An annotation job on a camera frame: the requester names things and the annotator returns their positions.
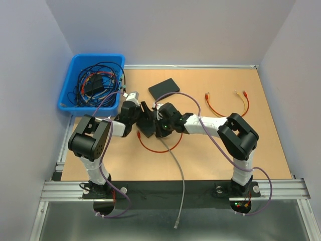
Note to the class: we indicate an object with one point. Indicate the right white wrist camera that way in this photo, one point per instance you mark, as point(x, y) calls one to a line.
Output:
point(157, 106)

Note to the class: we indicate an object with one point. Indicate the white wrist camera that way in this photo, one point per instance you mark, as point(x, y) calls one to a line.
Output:
point(157, 106)
point(133, 97)

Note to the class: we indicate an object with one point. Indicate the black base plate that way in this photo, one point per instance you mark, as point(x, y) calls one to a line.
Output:
point(221, 194)

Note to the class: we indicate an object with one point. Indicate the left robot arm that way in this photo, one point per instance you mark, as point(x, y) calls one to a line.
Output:
point(92, 136)

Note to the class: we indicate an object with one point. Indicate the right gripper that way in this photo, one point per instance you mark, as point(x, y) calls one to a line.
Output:
point(160, 131)

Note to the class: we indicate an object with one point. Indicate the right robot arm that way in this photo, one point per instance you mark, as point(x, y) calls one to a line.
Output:
point(238, 137)

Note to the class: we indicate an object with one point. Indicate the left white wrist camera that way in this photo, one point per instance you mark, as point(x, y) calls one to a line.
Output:
point(133, 97)

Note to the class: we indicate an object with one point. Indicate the blue plastic bin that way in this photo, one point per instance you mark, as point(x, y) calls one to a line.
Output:
point(91, 84)

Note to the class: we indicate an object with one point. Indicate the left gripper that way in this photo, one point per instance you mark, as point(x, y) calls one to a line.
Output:
point(146, 110)

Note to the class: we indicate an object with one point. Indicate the black network switch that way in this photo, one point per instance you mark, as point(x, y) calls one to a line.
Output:
point(163, 88)
point(147, 123)

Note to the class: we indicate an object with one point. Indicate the aluminium rail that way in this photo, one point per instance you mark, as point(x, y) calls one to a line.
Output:
point(283, 189)

